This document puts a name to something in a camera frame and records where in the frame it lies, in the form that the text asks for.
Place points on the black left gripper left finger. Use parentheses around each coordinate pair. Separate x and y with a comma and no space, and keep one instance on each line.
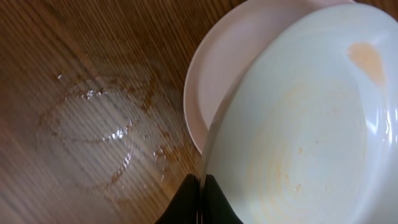
(183,207)

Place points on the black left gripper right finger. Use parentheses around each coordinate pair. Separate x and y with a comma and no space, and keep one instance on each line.
(215,206)

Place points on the white plate with red stain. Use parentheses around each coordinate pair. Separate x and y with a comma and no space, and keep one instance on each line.
(309,135)

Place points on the white plate front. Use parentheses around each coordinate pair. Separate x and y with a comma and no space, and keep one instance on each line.
(228,49)

